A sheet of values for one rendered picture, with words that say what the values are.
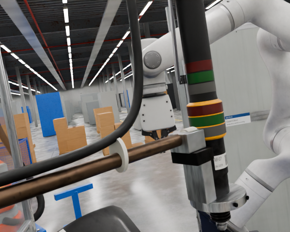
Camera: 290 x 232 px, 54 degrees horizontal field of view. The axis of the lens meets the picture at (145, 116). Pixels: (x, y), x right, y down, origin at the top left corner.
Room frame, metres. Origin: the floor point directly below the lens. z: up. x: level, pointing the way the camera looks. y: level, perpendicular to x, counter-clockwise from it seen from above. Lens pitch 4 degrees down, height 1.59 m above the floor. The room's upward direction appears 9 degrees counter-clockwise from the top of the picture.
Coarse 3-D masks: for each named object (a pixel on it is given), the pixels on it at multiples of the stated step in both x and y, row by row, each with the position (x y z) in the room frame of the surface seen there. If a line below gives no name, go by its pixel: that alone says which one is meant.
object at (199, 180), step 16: (192, 144) 0.31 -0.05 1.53; (176, 160) 0.33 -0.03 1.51; (192, 160) 0.31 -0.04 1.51; (208, 160) 0.31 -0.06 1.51; (192, 176) 0.33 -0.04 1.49; (208, 176) 0.32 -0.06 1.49; (192, 192) 0.33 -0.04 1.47; (208, 192) 0.32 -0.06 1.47; (240, 192) 0.34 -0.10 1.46; (208, 208) 0.32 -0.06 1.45; (224, 208) 0.32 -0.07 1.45
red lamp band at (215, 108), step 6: (186, 108) 0.35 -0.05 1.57; (192, 108) 0.34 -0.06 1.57; (198, 108) 0.33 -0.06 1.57; (204, 108) 0.33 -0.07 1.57; (210, 108) 0.33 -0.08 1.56; (216, 108) 0.33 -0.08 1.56; (222, 108) 0.34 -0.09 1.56; (192, 114) 0.34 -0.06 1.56; (198, 114) 0.33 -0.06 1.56; (204, 114) 0.33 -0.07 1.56; (210, 114) 0.33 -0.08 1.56
